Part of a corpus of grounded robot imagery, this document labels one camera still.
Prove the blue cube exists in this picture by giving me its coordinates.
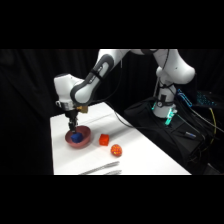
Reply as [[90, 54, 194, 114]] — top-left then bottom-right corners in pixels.
[[70, 132, 83, 144]]

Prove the red cube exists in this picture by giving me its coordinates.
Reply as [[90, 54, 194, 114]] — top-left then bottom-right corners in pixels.
[[98, 133, 111, 147]]

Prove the blue cable bundle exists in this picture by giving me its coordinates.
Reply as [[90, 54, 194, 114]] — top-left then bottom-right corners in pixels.
[[176, 88, 194, 108]]

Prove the dark pen with blue tip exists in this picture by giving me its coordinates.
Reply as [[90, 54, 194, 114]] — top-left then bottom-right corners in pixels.
[[181, 130, 198, 139]]

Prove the pink bowl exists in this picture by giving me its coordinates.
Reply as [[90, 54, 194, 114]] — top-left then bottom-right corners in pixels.
[[64, 125, 92, 149]]

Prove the black robot stand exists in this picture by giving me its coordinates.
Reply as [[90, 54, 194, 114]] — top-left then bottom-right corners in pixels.
[[123, 96, 224, 176]]

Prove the short silver utensil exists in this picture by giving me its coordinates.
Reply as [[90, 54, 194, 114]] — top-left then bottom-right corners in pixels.
[[103, 169, 123, 176]]

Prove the black cable from gripper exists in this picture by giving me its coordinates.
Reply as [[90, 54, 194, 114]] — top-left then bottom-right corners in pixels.
[[87, 56, 138, 130]]

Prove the black curtain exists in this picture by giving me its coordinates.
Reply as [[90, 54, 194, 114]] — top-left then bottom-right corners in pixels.
[[0, 49, 224, 176]]

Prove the orange spotted strawberry toy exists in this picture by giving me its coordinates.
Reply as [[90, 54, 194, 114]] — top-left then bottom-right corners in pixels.
[[110, 143, 123, 157]]

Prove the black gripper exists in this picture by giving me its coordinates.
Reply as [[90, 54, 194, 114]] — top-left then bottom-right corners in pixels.
[[64, 110, 80, 134]]

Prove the teal lit device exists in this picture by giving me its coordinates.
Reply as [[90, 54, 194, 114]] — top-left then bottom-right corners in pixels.
[[196, 91, 217, 108]]

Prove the long silver utensil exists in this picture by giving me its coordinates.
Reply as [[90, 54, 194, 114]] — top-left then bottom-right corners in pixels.
[[78, 161, 120, 176]]

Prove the yellow cable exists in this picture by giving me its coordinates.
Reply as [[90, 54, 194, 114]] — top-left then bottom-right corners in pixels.
[[205, 107, 218, 148]]

